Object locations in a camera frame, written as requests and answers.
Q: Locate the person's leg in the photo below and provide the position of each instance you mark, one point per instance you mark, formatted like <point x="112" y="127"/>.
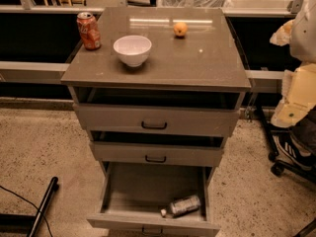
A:
<point x="304" y="133"/>

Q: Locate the white bowl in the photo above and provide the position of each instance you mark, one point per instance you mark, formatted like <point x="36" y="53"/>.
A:
<point x="132" y="50"/>

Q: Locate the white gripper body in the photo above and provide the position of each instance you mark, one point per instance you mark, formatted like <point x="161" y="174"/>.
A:
<point x="304" y="39"/>

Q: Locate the orange fruit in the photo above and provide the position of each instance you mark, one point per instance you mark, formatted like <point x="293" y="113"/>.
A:
<point x="180" y="29"/>

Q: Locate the clear plastic bottle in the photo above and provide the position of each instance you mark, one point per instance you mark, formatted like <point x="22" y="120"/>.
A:
<point x="181" y="206"/>

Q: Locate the grey top drawer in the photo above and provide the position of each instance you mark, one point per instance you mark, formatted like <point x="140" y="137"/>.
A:
<point x="199" y="113"/>

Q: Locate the black and white sneaker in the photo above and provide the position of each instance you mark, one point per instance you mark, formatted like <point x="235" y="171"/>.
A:
<point x="304" y="160"/>

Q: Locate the grey drawer cabinet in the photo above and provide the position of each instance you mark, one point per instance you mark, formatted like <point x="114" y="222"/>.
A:
<point x="205" y="59"/>

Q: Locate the grey drawer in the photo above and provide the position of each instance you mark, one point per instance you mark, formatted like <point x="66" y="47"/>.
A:
<point x="151" y="148"/>
<point x="134" y="195"/>
<point x="199" y="113"/>

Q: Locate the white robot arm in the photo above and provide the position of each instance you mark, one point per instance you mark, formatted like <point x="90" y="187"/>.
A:
<point x="302" y="45"/>

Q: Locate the orange soda can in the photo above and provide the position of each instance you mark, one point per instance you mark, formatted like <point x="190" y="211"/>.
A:
<point x="88" y="30"/>

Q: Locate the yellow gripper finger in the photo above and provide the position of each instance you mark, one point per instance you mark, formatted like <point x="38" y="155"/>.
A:
<point x="282" y="36"/>

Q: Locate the black bar on floor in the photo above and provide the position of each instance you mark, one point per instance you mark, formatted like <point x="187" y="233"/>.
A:
<point x="40" y="215"/>

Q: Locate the grey middle drawer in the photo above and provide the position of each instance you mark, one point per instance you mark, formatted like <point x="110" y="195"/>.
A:
<point x="151" y="148"/>

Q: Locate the grey bottom drawer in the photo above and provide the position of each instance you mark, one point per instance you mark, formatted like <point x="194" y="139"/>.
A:
<point x="134" y="195"/>

